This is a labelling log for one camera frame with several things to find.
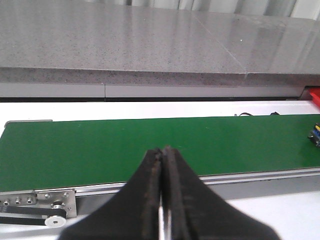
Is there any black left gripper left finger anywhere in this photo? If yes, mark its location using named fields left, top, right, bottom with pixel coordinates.
left=59, top=149, right=162, bottom=240

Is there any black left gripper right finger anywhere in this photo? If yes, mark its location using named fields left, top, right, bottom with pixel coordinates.
left=162, top=147, right=279, bottom=240

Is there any silver drive pulley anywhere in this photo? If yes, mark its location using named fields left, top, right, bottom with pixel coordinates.
left=44, top=215, right=67, bottom=228

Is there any green conveyor belt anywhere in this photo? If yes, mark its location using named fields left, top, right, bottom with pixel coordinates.
left=0, top=114, right=320, bottom=193

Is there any black conveyor drive belt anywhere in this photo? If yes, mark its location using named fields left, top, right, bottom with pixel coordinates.
left=0, top=206, right=67, bottom=226

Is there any red bin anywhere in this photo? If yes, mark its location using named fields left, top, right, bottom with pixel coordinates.
left=304, top=86, right=320, bottom=108

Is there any right stainless steel table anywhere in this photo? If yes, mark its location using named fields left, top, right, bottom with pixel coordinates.
left=192, top=11, right=320, bottom=87

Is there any stainless steel table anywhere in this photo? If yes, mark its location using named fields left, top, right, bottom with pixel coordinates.
left=192, top=11, right=320, bottom=87
left=0, top=0, right=246, bottom=86

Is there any left stainless steel table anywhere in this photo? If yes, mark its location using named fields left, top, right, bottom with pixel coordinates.
left=0, top=0, right=246, bottom=86

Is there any grey pleated curtain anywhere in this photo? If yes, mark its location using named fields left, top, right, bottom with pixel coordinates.
left=124, top=0, right=320, bottom=20

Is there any aluminium conveyor side rail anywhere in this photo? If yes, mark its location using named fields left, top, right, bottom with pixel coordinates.
left=74, top=167, right=320, bottom=196

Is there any steel motor mount plate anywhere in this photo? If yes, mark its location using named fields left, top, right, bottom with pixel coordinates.
left=0, top=188, right=77, bottom=219

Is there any black cable behind conveyor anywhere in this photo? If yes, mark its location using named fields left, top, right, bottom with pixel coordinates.
left=234, top=111, right=281, bottom=118

